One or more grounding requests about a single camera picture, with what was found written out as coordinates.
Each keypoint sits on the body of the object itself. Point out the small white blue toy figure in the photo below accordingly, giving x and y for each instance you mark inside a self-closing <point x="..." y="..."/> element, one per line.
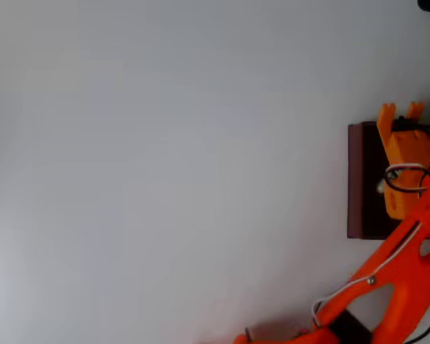
<point x="380" y="187"/>

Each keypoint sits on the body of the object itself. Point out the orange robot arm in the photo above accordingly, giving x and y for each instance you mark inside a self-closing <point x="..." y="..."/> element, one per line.
<point x="397" y="272"/>

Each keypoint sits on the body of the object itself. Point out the dark red open box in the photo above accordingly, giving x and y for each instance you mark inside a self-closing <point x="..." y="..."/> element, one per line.
<point x="362" y="179"/>

